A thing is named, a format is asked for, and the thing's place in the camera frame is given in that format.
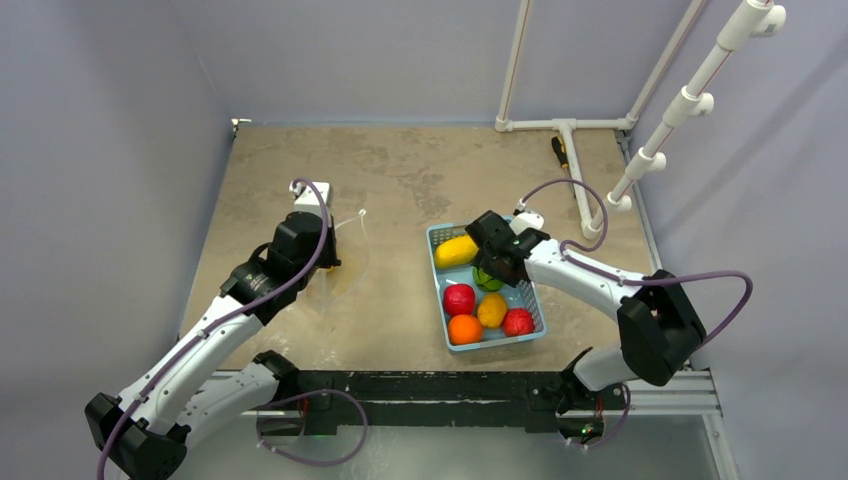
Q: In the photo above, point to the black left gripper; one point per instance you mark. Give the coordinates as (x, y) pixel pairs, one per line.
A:
(331, 258)

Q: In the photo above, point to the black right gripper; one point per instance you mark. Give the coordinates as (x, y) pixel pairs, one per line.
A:
(489, 237)

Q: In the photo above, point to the green fruit with black stripe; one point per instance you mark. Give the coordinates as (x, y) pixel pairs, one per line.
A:
(486, 282)

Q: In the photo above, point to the clear polka dot zip bag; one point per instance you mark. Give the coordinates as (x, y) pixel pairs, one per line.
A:
(354, 251)

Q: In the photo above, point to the red apple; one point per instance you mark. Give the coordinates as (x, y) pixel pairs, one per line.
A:
(459, 299)

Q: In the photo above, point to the orange fruit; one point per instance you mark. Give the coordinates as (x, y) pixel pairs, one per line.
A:
(464, 329)

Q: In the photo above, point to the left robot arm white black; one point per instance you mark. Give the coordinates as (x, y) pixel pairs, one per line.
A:
(147, 429)

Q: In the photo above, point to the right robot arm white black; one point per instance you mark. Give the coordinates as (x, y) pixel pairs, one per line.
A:
(658, 326)

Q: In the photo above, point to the elongated yellow mango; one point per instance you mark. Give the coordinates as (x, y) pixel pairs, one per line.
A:
(454, 252)

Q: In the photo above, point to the yellow-orange potato-like fruit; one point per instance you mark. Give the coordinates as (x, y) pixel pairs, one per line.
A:
(491, 310)

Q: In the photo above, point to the light blue plastic basket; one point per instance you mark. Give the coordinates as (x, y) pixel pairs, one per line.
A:
(476, 310)

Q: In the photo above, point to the red textured strawberry fruit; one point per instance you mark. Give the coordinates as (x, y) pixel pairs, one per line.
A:
(518, 322)

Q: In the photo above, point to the yellow black screwdriver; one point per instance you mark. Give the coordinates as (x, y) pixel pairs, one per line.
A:
(560, 152)

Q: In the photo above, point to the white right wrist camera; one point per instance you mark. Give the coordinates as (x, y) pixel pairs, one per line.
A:
(524, 220)

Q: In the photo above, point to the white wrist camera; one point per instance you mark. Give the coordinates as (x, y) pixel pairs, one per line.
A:
(524, 220)
(306, 200)

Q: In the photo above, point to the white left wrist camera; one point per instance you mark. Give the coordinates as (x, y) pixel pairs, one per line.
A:
(306, 200)

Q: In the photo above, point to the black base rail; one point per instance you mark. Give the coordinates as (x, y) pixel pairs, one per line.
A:
(536, 402)

